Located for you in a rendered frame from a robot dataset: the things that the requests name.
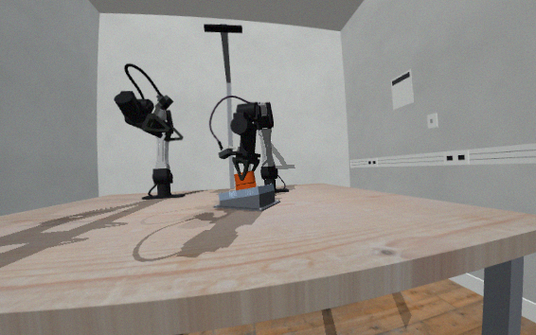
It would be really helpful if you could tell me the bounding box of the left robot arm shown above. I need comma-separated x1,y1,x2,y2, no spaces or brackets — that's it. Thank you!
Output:
219,102,289,193

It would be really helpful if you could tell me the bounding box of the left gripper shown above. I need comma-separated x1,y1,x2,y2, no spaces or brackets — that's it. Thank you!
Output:
221,137,260,180

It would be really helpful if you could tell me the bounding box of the light blue metal plate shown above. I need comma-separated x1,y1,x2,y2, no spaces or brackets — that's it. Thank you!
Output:
219,184,275,201

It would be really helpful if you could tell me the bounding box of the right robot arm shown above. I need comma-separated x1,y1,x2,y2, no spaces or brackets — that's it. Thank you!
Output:
114,91,186,200

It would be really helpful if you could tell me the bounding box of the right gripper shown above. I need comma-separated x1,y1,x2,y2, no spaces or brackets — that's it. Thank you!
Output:
135,101,184,142

